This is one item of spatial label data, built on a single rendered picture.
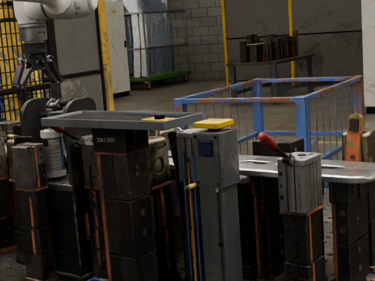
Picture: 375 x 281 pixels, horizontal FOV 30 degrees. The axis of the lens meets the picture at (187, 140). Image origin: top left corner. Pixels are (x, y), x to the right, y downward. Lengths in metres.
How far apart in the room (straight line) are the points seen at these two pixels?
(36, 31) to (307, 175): 1.13
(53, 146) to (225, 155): 0.65
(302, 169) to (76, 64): 4.14
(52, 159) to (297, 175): 0.72
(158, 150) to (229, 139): 0.38
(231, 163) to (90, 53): 4.31
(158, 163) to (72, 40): 3.77
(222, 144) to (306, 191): 0.23
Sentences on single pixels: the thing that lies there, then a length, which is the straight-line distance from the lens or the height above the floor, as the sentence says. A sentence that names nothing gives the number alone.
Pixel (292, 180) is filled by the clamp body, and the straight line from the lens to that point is 1.49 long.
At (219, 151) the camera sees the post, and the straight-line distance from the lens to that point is 1.38.
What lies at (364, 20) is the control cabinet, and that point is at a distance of 9.77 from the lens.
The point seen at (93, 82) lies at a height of 0.97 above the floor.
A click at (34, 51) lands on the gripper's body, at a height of 1.31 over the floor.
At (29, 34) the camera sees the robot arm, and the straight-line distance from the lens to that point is 2.29.
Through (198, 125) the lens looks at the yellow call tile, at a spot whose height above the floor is 1.16.
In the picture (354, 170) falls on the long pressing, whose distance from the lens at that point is 1.63.
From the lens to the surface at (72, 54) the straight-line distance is 5.45.
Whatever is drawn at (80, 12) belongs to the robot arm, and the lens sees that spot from 2.19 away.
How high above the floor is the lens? 1.35
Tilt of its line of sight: 9 degrees down
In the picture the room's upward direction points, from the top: 4 degrees counter-clockwise
